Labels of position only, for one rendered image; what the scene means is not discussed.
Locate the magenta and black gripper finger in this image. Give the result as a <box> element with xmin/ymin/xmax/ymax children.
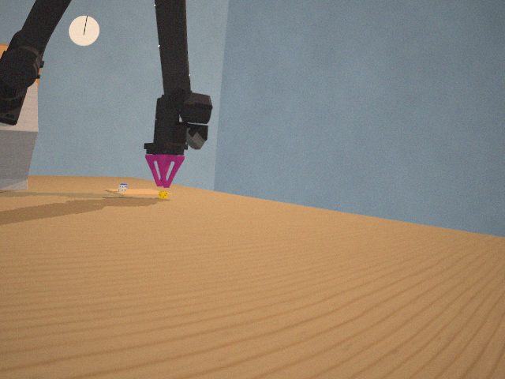
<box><xmin>155</xmin><ymin>155</ymin><xmax>185</xmax><ymax>188</ymax></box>
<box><xmin>145</xmin><ymin>155</ymin><xmax>171</xmax><ymax>187</ymax></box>

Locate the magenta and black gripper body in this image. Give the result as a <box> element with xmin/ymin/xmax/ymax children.
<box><xmin>144</xmin><ymin>118</ymin><xmax>188</xmax><ymax>156</ymax></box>

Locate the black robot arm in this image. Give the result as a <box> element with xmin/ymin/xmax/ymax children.
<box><xmin>0</xmin><ymin>0</ymin><xmax>213</xmax><ymax>150</ymax></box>

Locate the orange mat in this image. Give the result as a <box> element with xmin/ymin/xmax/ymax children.
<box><xmin>107</xmin><ymin>189</ymin><xmax>173</xmax><ymax>196</ymax></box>

